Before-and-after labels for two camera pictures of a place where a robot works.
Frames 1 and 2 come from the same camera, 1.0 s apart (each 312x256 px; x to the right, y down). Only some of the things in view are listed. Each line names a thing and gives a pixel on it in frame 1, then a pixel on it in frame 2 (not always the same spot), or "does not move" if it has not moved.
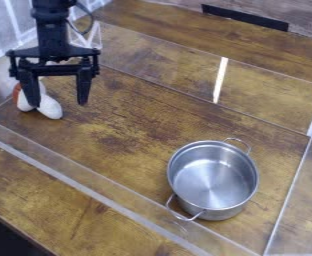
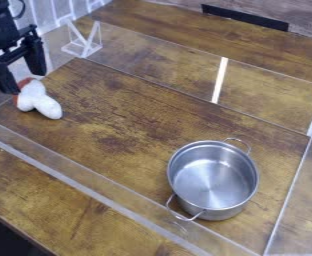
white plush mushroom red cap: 49,108 does not move
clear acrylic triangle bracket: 90,39 does not move
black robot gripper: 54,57 to 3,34
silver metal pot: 213,176 does not move
